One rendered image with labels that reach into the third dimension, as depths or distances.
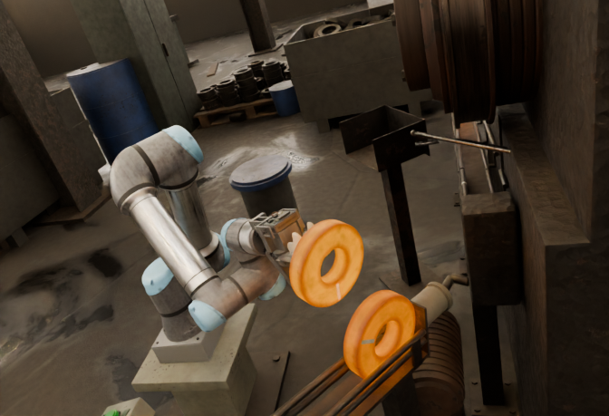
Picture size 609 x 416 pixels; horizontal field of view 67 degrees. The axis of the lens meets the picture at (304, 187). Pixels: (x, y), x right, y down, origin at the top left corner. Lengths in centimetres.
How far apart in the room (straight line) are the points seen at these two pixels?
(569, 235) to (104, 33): 417
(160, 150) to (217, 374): 69
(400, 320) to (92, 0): 404
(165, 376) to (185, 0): 1141
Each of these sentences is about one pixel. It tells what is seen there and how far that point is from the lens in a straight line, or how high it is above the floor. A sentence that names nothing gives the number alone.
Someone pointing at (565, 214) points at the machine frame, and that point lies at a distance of 79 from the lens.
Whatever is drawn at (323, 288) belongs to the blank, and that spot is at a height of 80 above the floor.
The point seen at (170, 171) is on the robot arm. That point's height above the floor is 92.
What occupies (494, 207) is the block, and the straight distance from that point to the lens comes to 95.
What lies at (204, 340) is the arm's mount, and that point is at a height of 37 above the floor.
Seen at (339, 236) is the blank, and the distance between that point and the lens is 80.
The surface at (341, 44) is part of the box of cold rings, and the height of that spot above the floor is 65.
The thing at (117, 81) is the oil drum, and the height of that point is 74.
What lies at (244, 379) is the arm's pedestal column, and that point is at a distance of 171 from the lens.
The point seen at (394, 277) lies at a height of 1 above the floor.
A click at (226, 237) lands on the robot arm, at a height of 80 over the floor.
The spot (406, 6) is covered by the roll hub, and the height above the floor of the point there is 117.
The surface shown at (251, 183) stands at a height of 42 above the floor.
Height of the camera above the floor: 131
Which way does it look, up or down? 26 degrees down
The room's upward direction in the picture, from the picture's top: 16 degrees counter-clockwise
